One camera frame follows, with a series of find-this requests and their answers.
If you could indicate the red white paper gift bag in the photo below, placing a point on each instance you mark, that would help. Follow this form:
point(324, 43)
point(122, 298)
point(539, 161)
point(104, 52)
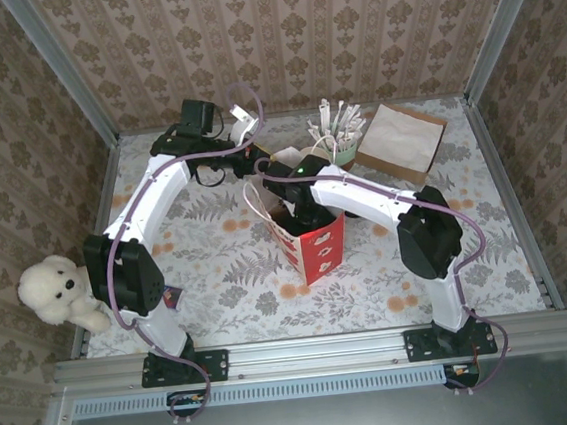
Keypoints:
point(325, 253)

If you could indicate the brown cardboard napkin box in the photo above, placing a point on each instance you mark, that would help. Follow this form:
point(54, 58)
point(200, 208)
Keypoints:
point(395, 169)

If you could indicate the white paper napkin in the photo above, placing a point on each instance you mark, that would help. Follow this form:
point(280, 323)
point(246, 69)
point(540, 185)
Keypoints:
point(397, 136)

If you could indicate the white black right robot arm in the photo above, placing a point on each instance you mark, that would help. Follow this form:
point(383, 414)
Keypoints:
point(431, 233)

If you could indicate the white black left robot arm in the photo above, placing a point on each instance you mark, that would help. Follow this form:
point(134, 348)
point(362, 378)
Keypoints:
point(129, 277)

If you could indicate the paper wrapped straw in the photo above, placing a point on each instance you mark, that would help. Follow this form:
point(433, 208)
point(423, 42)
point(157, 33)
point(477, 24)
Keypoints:
point(317, 131)
point(353, 115)
point(325, 118)
point(358, 129)
point(342, 114)

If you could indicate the blue red snack packet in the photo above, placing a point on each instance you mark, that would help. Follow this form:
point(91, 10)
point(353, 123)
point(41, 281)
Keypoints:
point(172, 297)

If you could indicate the white teddy bear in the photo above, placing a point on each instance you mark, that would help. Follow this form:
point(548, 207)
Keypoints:
point(44, 288)

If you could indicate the grey metal panel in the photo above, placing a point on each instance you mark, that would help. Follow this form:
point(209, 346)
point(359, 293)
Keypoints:
point(324, 424)

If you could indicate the aluminium left side rail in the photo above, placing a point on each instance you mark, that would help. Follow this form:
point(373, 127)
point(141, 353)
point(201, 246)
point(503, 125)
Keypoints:
point(104, 189)

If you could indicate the aluminium left frame post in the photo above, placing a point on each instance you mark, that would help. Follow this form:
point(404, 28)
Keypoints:
point(65, 73)

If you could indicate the aluminium frame post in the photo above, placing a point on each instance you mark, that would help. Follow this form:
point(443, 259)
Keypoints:
point(65, 73)
point(501, 26)

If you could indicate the aluminium front frame rail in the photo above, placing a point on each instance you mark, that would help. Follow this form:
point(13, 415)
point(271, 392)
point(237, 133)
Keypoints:
point(317, 352)

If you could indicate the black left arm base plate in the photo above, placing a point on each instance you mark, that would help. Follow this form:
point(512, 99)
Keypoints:
point(218, 365)

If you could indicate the aluminium right side rail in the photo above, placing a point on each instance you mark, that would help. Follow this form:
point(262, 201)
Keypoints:
point(491, 152)

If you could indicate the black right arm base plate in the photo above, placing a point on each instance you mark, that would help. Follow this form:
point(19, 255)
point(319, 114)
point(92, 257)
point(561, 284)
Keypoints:
point(419, 346)

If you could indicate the aluminium right frame post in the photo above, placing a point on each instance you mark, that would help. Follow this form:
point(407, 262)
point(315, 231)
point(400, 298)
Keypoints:
point(501, 26)

